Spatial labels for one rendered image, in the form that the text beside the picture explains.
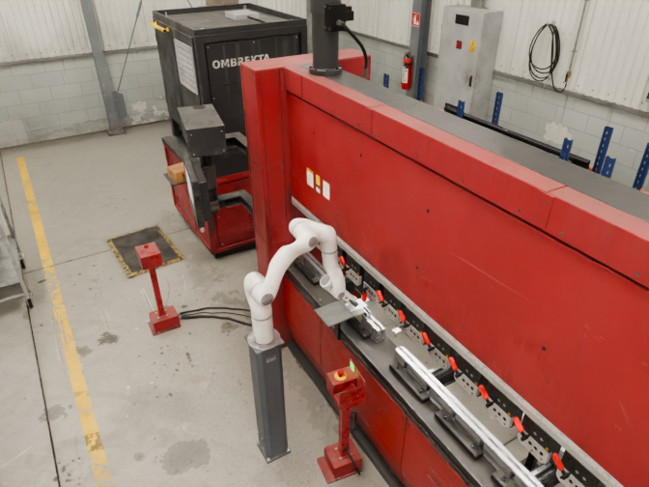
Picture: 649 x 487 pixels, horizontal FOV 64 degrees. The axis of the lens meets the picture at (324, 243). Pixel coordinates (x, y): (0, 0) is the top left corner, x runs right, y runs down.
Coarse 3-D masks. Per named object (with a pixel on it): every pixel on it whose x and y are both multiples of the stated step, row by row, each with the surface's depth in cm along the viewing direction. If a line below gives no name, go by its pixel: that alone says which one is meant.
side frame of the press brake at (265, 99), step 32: (256, 64) 327; (288, 64) 326; (352, 64) 344; (256, 96) 321; (256, 128) 337; (288, 128) 342; (256, 160) 353; (288, 160) 354; (256, 192) 371; (288, 192) 366; (256, 224) 390; (288, 224) 380; (320, 256) 410
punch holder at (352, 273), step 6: (348, 258) 317; (348, 264) 319; (354, 264) 311; (354, 270) 313; (360, 270) 308; (348, 276) 323; (354, 276) 315; (360, 276) 311; (354, 282) 317; (360, 282) 314
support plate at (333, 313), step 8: (328, 304) 328; (336, 304) 328; (320, 312) 322; (328, 312) 322; (336, 312) 322; (344, 312) 322; (352, 312) 322; (360, 312) 322; (328, 320) 316; (336, 320) 316; (344, 320) 316
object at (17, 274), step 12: (0, 204) 483; (0, 216) 463; (0, 228) 435; (12, 228) 523; (0, 240) 524; (12, 240) 525; (0, 252) 505; (12, 252) 449; (0, 264) 488; (12, 264) 488; (24, 264) 537; (0, 276) 471; (12, 276) 471; (24, 288) 469; (0, 300) 463; (24, 300) 474
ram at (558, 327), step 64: (320, 128) 304; (320, 192) 327; (384, 192) 262; (448, 192) 219; (384, 256) 278; (448, 256) 230; (512, 256) 196; (576, 256) 171; (448, 320) 243; (512, 320) 206; (576, 320) 178; (640, 320) 157; (512, 384) 216; (576, 384) 186; (640, 384) 163; (640, 448) 169
